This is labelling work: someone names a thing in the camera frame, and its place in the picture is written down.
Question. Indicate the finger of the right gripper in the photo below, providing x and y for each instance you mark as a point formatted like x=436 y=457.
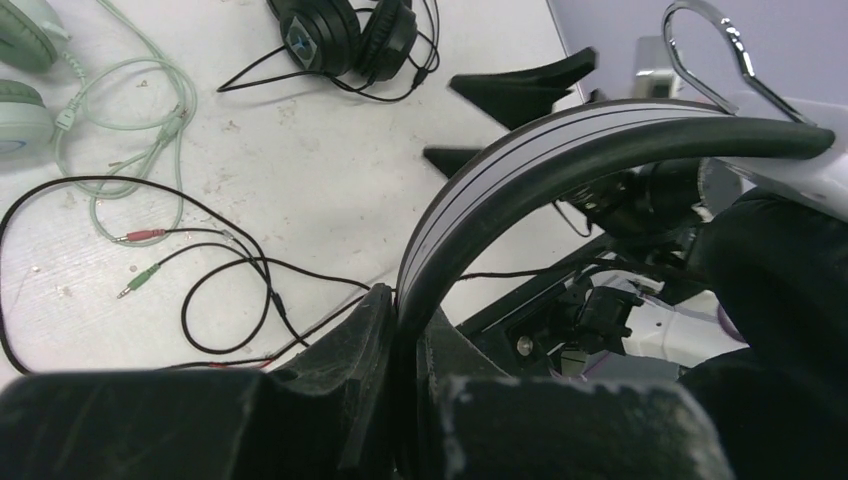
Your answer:
x=516 y=98
x=448 y=160

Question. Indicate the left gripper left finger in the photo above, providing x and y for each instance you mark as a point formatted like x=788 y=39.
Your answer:
x=322 y=415

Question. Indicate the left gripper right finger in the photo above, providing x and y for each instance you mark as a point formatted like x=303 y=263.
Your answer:
x=476 y=422

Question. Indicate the white black headphones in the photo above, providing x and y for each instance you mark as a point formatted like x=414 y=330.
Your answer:
x=725 y=251

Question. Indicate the black blue headphones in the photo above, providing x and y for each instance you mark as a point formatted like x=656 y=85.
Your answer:
x=325 y=36

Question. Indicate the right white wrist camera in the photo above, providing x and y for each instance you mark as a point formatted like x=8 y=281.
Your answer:
x=653 y=73

